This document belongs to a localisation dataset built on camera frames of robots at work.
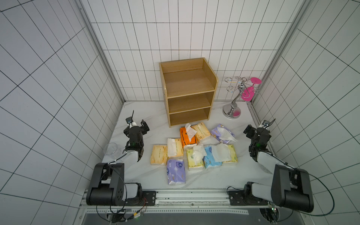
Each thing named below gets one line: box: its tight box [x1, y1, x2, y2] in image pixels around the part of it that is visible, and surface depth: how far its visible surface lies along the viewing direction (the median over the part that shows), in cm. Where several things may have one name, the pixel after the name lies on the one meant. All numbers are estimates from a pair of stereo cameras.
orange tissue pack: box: [179, 127, 197, 149], surface depth 91 cm
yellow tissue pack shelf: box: [211, 142, 239, 163], surface depth 86 cm
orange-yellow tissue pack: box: [150, 143, 169, 166], surface depth 86 cm
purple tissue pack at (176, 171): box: [166, 158, 186, 185], surface depth 79 cm
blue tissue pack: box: [202, 146, 223, 169], surface depth 85 cm
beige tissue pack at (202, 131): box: [190, 121, 211, 142], surface depth 97 cm
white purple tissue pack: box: [210, 123, 239, 144], surface depth 94 cm
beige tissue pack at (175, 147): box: [167, 137, 184, 158], surface depth 89 cm
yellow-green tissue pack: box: [186, 144, 208, 169], surface depth 85 cm
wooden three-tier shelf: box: [158, 57, 219, 128], surface depth 94 cm
